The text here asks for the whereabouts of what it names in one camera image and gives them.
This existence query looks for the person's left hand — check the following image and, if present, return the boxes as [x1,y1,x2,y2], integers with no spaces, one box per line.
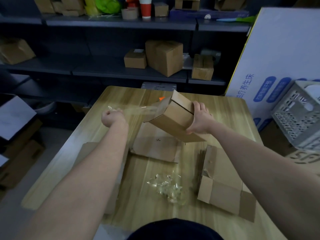
[101,108,127,128]

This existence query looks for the person's right hand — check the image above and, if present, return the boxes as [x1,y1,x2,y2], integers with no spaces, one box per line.
[186,101,215,135]

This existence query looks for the clear peeled tape strip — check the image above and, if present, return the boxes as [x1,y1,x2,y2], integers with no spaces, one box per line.
[107,103,160,118]

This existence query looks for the brown cardboard box long flaps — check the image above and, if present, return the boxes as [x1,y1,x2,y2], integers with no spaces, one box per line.
[143,90,213,143]

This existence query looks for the brown cardboard box white label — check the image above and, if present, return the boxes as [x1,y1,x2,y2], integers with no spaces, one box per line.
[130,122,182,163]

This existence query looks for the clear tape wad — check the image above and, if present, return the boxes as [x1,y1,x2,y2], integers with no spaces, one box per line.
[147,172,187,205]

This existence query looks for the cardboard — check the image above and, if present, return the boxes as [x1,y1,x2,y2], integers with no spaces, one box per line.
[196,145,257,223]
[75,142,129,215]

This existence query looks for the white plastic crate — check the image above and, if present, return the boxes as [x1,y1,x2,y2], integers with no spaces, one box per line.
[271,80,320,152]

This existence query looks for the person's left forearm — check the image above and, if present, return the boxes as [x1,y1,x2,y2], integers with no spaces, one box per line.
[15,120,129,240]

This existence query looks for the person's right forearm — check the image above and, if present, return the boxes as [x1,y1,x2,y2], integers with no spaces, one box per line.
[207,120,320,240]

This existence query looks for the person's dark shirt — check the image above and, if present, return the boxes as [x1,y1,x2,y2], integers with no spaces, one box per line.
[127,218,224,240]

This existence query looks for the small brown shelf box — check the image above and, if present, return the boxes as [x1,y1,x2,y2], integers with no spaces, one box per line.
[154,2,169,17]

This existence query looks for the open brown shelf box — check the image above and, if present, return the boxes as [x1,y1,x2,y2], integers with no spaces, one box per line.
[214,0,250,12]
[174,0,201,11]

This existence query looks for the small dim brown carton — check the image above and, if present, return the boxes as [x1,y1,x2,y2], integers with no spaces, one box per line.
[71,103,90,115]

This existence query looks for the small sealed brown carton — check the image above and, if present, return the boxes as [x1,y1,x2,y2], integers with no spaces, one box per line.
[191,54,215,81]

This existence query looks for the dark metal shelf unit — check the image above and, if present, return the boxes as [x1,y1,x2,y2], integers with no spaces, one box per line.
[0,0,252,128]

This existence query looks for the small carton with white label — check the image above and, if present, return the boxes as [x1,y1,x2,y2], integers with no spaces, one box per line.
[124,49,147,70]

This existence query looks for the grey wrapped item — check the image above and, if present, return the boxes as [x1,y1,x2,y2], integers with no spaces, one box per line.
[200,48,222,63]

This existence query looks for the white plastic bag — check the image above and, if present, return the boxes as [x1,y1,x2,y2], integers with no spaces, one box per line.
[35,102,56,115]

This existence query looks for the large sealed brown carton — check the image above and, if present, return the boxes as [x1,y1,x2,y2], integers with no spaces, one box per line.
[145,40,184,78]

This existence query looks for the dim brown flattened carton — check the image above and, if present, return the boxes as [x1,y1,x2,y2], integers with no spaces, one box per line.
[0,119,45,189]

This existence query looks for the large brown carton black logo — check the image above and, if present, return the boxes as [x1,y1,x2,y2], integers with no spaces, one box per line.
[260,121,320,177]

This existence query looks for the green blue plastic utensil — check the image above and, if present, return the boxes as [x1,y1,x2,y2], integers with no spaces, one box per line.
[216,15,257,23]

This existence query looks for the large white printed carton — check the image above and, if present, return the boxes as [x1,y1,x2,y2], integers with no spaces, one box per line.
[225,7,320,132]

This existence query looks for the flat brown shelf carton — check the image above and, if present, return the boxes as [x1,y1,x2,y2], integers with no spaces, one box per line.
[62,9,85,17]

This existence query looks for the red white paper cup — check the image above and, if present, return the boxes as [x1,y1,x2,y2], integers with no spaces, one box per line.
[139,0,152,19]

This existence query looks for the white paper sign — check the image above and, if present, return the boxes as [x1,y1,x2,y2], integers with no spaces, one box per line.
[304,85,320,102]

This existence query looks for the brown carton with black print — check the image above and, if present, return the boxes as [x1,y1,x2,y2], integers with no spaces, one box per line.
[0,38,36,65]

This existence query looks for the tilted brown shelf carton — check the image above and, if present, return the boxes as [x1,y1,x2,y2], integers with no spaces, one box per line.
[60,0,85,11]

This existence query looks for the tiny brown shelf carton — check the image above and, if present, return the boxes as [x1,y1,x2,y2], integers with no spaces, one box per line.
[51,1,65,14]

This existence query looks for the dim brown shelf carton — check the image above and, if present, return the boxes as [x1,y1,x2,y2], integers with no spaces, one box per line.
[33,0,55,14]

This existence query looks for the large dim brown carton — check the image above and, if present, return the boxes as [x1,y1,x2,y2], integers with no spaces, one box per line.
[292,0,320,8]

